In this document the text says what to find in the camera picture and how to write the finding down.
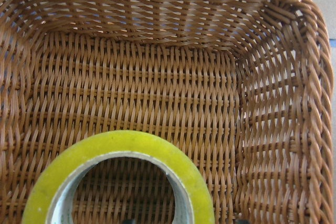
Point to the brown wicker basket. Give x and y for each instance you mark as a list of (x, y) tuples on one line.
[(242, 87)]

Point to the yellow tape roll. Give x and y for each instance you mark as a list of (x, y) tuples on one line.
[(51, 199)]

